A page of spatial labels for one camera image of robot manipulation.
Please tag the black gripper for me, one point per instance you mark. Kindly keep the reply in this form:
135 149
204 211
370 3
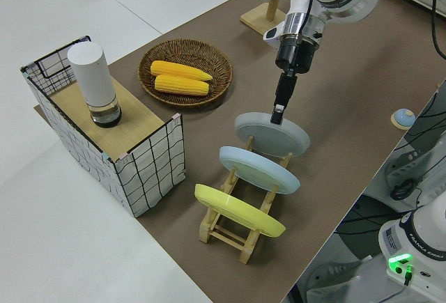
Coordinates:
296 54

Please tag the gray plate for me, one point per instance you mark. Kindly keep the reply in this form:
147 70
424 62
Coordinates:
265 136

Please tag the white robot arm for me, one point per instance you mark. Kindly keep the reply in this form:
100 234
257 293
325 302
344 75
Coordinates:
348 0

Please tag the wooden mug rack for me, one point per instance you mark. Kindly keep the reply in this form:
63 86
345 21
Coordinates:
254 17

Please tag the light blue plate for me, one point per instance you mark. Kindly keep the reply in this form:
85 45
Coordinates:
254 169

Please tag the yellow plate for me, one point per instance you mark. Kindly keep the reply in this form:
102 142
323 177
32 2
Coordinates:
237 209

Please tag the wooden plate rack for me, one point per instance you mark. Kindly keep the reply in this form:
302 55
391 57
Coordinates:
205 233

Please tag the brown table mat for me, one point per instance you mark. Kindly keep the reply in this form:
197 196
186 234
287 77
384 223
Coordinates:
331 108

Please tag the brown wicker basket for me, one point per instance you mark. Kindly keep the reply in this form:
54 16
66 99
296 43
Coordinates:
216 62

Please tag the yellow corn cob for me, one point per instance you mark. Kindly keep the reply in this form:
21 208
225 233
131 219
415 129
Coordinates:
181 86
177 69

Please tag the blue service bell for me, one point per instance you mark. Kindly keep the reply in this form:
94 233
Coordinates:
403 117

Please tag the white cylinder bottle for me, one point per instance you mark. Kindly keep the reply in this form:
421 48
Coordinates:
92 76

